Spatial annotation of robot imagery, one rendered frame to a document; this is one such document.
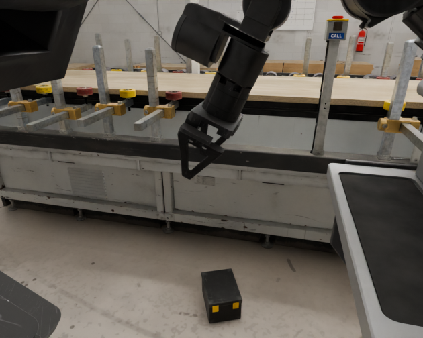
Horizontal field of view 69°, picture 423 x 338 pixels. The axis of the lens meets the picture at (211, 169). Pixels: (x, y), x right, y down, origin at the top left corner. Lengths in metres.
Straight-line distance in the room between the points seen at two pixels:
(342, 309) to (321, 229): 0.44
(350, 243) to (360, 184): 0.11
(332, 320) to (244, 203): 0.72
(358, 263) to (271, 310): 1.37
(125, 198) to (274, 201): 0.93
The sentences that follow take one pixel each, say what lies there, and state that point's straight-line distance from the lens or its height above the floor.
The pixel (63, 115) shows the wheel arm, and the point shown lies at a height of 0.81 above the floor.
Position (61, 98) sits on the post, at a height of 0.88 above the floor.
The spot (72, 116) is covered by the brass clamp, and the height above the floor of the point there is 0.80.
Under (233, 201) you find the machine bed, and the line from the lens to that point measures 1.82.
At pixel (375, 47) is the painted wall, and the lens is 8.69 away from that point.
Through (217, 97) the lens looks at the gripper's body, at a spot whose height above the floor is 1.10.
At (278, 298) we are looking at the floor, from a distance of 1.66.
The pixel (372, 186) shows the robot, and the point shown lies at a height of 1.04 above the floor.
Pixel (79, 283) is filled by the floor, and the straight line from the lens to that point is 1.83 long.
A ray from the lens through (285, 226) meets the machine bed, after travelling 1.84.
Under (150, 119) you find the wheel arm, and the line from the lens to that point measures 1.30.
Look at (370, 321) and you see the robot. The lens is 0.21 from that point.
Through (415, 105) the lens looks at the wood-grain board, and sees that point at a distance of 1.64.
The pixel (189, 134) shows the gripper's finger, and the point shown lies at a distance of 0.42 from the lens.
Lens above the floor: 1.19
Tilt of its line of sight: 24 degrees down
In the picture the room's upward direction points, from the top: straight up
